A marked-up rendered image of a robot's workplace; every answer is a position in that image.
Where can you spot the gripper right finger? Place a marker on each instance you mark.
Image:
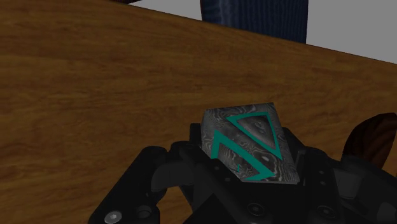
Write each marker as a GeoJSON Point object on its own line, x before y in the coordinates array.
{"type": "Point", "coordinates": [341, 186]}

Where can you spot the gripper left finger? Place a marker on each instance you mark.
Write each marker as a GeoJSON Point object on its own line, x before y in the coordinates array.
{"type": "Point", "coordinates": [139, 189]}

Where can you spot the grey patterned box teal lines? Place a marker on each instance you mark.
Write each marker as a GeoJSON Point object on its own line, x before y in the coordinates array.
{"type": "Point", "coordinates": [248, 142]}

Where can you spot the dark brown wooden object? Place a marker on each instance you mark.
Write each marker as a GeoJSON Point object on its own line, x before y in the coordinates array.
{"type": "Point", "coordinates": [372, 139]}

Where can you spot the dark blue ribbed furniture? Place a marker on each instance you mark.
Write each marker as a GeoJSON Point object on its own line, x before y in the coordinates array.
{"type": "Point", "coordinates": [257, 17]}

